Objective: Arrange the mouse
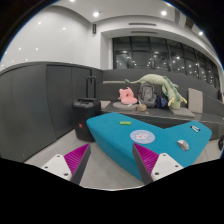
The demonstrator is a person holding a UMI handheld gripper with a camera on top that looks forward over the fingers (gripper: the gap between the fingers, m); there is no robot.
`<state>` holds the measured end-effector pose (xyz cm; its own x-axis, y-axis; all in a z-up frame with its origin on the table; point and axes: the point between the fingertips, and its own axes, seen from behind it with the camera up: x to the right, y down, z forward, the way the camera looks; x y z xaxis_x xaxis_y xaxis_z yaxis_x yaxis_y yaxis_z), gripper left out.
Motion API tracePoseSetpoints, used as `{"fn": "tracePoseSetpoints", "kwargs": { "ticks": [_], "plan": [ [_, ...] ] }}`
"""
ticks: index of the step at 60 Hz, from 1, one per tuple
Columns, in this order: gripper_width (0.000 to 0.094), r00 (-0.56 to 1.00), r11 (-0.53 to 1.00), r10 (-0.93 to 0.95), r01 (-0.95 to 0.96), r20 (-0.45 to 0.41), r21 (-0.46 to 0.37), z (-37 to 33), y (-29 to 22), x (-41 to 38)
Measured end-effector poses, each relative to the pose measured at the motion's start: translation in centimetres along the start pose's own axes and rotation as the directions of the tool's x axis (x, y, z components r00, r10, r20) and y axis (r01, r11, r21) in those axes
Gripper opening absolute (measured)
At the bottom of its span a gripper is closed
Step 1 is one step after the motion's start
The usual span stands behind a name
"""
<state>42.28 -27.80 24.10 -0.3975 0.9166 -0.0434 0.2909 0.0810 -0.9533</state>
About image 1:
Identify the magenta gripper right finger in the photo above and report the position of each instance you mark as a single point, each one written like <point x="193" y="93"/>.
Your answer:
<point x="153" y="166"/>

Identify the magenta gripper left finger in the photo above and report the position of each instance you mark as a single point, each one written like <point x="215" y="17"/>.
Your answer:
<point x="70" y="166"/>

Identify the grey computer mouse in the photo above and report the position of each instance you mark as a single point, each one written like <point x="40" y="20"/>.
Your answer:
<point x="183" y="145"/>

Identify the green marker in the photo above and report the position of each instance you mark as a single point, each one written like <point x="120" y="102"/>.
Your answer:
<point x="125" y="123"/>

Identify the blue capped white marker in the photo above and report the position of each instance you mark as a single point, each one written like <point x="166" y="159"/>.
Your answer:
<point x="196" y="129"/>

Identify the black rolling suitcase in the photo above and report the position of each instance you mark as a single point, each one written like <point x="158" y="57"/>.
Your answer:
<point x="84" y="109"/>

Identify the dark blue bag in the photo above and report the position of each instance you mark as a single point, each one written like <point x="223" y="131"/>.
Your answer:
<point x="160" y="102"/>

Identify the flat grey seat cushion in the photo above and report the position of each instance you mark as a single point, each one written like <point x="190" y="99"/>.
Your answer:
<point x="126" y="107"/>

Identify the pink plush toy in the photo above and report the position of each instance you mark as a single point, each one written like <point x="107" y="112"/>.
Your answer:
<point x="127" y="96"/>

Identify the grey backpack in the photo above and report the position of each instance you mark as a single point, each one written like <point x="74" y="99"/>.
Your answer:
<point x="146" y="95"/>

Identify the grey square cushion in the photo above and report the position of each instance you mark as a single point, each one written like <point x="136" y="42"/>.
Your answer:
<point x="195" y="100"/>

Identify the green dragon plush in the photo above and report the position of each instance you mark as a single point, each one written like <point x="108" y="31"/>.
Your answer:
<point x="169" y="89"/>

